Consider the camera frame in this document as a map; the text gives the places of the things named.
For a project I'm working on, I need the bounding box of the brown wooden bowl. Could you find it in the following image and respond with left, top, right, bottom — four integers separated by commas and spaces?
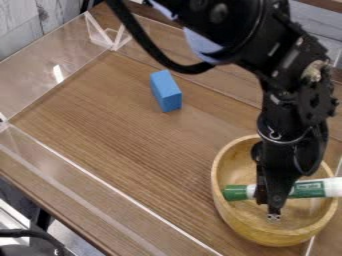
211, 135, 338, 247

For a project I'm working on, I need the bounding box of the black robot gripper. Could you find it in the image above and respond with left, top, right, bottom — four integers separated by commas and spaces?
251, 97, 328, 221

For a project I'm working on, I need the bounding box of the blue foam block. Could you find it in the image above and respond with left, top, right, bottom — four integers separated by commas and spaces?
149, 70, 183, 112

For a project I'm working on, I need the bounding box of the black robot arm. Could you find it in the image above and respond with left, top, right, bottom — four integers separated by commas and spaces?
147, 0, 338, 220

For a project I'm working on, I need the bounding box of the clear acrylic corner bracket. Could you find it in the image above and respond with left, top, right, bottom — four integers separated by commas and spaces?
84, 12, 132, 51

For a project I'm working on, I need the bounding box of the green Expo marker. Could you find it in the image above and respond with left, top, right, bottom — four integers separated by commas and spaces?
222, 177, 342, 201

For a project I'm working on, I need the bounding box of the black cable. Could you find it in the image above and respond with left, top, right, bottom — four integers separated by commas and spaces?
104, 0, 215, 76

